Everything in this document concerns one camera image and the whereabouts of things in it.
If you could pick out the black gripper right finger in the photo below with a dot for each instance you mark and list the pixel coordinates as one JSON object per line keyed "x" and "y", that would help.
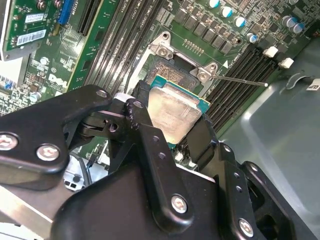
{"x": 225, "y": 170}

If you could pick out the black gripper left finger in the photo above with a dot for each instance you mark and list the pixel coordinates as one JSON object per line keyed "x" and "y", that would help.
{"x": 155, "y": 155}

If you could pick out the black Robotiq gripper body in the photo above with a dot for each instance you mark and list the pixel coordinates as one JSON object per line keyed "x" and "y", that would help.
{"x": 112, "y": 212}

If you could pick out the silver-topped CPU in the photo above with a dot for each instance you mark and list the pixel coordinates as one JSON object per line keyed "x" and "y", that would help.
{"x": 172, "y": 110}

